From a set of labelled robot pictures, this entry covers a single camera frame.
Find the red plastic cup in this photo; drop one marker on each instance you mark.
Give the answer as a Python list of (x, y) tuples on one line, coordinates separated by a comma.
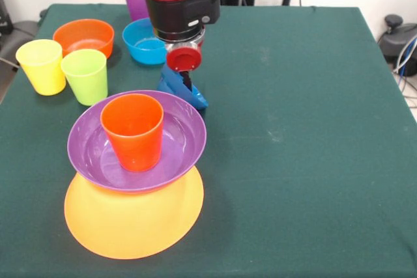
[(135, 138)]

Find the green plastic cup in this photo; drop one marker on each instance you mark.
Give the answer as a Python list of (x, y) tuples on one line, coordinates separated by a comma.
[(86, 79)]

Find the dark blue plastic bowl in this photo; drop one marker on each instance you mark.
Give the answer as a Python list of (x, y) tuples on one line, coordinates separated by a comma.
[(172, 84)]

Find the yellow plastic cup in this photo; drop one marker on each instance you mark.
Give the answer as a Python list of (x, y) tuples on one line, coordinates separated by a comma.
[(42, 69)]

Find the dark green tablecloth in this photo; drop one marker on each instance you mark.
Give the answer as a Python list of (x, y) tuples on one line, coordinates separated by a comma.
[(325, 161)]

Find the large yellow plastic bowl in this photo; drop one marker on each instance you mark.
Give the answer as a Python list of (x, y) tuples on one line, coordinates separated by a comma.
[(137, 226)]

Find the light blue plastic bowl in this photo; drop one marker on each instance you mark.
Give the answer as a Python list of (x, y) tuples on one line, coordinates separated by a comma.
[(143, 50)]

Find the purple plastic bowl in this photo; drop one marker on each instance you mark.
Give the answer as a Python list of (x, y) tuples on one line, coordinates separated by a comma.
[(185, 141)]

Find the orange-red plastic bowl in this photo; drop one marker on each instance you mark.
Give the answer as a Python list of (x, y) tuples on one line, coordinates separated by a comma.
[(84, 35)]

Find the purple plastic cup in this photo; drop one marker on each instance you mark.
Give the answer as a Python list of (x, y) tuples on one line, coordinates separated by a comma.
[(135, 1)]

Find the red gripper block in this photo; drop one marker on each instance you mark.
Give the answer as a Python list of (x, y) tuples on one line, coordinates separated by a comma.
[(183, 58)]

